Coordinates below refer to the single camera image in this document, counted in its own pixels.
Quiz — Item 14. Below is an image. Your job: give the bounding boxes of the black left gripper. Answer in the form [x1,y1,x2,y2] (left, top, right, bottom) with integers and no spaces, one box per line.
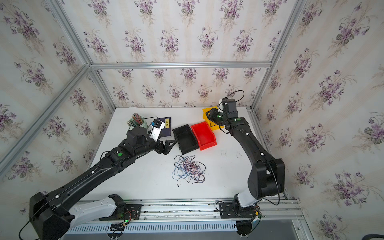
[133,132,178,158]

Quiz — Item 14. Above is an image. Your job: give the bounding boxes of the black plastic bin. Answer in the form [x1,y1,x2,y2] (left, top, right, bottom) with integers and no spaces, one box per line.
[172,124,199,155]

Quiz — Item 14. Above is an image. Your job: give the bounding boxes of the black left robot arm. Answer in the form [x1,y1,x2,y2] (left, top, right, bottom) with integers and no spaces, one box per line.
[29,127,177,240]

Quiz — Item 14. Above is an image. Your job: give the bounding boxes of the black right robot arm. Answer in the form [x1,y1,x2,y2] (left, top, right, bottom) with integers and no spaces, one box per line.
[206,108,285,208]

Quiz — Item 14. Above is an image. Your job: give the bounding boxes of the yellow plastic bin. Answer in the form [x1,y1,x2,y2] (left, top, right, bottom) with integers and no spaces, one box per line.
[202,106,226,132]

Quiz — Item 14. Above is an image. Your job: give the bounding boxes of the dark blue book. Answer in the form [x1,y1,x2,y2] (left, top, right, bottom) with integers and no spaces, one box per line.
[158,117,172,138]

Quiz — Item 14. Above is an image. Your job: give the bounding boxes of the red plastic bin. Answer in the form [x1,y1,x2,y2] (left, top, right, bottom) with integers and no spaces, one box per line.
[191,122,217,151]

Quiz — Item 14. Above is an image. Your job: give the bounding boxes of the green pen cup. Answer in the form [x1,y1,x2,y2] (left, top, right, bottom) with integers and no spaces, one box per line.
[139,120,148,129]

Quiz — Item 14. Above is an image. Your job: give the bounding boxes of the coloured pencils bundle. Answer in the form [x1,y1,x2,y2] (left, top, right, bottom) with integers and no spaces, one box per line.
[127,113,145,127]

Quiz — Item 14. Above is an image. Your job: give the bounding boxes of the white ventilation grille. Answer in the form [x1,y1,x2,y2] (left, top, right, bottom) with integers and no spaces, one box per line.
[66,221,238,235]

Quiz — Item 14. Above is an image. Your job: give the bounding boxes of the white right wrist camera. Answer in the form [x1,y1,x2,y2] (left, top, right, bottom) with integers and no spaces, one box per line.
[221,97,237,113]

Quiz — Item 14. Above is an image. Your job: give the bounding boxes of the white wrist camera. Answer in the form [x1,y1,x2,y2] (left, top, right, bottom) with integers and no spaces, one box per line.
[150,119,166,142]
[221,97,237,113]

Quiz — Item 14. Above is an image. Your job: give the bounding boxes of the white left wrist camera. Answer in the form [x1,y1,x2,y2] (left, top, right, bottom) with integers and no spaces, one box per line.
[150,119,166,142]

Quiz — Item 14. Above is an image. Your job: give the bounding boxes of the blue wire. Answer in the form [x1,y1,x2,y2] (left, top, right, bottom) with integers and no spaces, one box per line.
[171,155,208,187]

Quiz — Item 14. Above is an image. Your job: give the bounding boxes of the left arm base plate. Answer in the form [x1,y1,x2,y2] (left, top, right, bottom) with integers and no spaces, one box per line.
[99,204,142,221]

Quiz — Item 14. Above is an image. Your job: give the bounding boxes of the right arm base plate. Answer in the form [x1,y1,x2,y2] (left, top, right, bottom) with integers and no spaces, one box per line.
[215,201,260,219]

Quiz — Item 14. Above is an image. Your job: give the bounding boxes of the aluminium rail frame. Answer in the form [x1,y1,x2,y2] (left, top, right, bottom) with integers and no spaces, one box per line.
[126,198,305,223]

